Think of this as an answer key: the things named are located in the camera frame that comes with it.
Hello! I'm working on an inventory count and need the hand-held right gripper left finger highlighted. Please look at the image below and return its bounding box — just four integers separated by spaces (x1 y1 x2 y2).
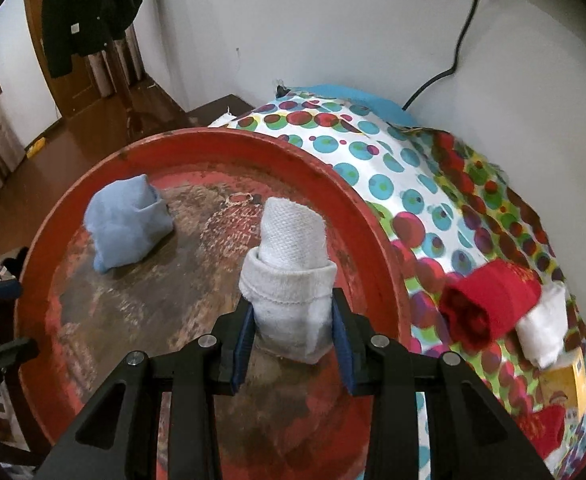
36 296 256 480

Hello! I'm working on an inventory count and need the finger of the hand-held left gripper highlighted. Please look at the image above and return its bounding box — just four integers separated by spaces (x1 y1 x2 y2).
0 246 30 306
0 337 40 406

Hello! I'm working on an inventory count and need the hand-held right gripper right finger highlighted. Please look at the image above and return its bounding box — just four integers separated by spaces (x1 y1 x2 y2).
330 287 556 480

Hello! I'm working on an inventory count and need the white sock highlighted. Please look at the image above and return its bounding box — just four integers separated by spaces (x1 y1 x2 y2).
515 282 568 368
238 197 338 365

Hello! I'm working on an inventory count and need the red round tray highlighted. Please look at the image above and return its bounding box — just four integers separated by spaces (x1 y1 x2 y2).
16 127 414 480

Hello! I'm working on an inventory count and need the red sock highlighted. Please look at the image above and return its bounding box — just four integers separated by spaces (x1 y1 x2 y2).
439 260 542 351

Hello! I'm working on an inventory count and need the blue rolled sock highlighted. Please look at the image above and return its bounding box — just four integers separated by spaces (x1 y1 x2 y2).
83 175 174 275

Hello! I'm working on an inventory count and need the colourful dotted tablecloth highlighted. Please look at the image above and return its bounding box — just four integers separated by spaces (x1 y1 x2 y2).
208 87 586 480

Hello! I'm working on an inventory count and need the wooden door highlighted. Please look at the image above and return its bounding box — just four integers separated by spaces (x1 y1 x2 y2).
23 0 146 121

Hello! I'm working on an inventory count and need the yellow carton box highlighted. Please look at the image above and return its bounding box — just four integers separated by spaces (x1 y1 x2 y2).
538 347 586 421

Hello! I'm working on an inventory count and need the blue cloth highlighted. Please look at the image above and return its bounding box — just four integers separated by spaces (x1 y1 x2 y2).
293 82 419 128

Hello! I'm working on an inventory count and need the dark hanging jacket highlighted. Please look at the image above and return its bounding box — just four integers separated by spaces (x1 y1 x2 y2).
40 0 159 78

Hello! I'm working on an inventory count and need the black cable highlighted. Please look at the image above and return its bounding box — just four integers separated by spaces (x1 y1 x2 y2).
402 0 521 111

